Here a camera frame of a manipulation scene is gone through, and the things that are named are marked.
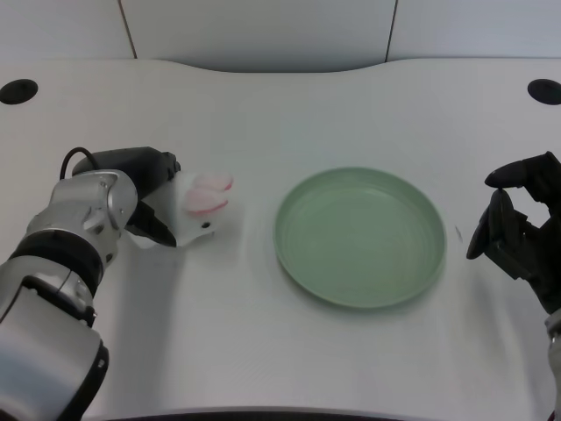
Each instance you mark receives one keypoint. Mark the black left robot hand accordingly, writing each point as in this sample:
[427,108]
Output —
[149,193]

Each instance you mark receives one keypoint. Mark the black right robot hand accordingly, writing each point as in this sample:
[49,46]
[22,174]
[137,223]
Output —
[526,237]

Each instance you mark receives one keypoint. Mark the white rabbit doll pink ears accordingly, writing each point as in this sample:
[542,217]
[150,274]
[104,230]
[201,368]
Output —
[193,210]

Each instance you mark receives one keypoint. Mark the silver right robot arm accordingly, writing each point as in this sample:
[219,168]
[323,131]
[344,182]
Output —
[553,364]

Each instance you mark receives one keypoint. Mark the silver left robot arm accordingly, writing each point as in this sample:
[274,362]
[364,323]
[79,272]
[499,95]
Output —
[57,280]

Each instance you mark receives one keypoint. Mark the green round plate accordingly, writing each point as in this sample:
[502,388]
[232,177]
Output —
[360,238]

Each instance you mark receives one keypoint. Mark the black round table grommet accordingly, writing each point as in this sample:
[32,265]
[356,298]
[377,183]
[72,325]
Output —
[18,91]
[545,91]

